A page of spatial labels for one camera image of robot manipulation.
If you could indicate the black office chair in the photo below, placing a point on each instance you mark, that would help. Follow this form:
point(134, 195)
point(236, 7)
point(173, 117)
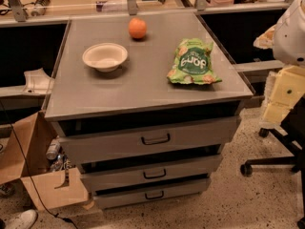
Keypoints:
point(294, 141)

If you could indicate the grey bottom drawer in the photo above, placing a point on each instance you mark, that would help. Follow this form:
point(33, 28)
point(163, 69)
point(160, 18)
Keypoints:
point(152, 193)

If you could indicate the grey middle drawer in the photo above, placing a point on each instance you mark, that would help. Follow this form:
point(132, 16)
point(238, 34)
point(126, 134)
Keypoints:
point(151, 173)

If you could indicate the grey drawer cabinet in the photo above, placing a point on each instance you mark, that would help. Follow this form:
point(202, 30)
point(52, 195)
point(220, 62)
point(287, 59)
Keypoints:
point(138, 94)

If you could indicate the silver drink can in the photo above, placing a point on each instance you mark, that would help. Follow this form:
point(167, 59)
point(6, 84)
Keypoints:
point(53, 150)

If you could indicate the yellow foam-padded gripper finger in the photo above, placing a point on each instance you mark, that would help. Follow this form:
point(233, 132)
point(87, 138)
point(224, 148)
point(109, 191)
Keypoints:
point(282, 91)

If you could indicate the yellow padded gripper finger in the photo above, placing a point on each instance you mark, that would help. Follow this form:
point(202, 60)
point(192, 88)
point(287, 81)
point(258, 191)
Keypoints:
point(265, 40)

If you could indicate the grey metal bracket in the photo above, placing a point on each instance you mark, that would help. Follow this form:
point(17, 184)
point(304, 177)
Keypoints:
point(37, 82)

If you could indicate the brown cardboard box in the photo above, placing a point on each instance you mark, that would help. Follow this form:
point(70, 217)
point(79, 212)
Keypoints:
point(25, 158)

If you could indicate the orange fruit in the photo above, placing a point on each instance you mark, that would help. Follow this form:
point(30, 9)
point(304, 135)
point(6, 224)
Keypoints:
point(137, 28)

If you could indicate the black silver handheld tool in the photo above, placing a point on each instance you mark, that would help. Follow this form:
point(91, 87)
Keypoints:
point(40, 7)

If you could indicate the grey drawer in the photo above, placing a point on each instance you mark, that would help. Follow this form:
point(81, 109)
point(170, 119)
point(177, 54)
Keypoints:
point(82, 149)
point(151, 173)
point(152, 193)

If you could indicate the grey top drawer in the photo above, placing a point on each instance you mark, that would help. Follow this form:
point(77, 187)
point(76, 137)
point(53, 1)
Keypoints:
point(82, 149)

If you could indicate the green chip bag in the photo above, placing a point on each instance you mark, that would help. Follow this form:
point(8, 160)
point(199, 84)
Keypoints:
point(193, 64)

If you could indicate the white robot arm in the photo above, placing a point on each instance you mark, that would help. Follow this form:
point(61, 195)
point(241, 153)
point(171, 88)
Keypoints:
point(289, 39)

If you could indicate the white sneaker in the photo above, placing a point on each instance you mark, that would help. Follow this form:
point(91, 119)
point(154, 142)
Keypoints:
point(25, 220)

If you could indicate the white paper bowl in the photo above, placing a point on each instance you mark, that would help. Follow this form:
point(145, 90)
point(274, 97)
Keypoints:
point(105, 57)

